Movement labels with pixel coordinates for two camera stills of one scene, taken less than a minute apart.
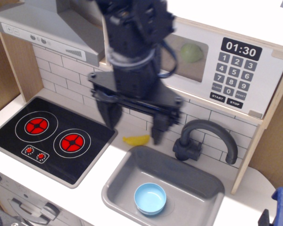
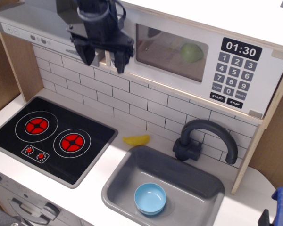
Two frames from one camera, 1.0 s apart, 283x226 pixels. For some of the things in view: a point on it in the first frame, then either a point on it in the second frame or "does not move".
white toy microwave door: x=224 y=68 does not move
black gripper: x=136 y=85 -> x=104 y=33
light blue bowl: x=150 y=198 does not move
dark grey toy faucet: x=184 y=148 does not move
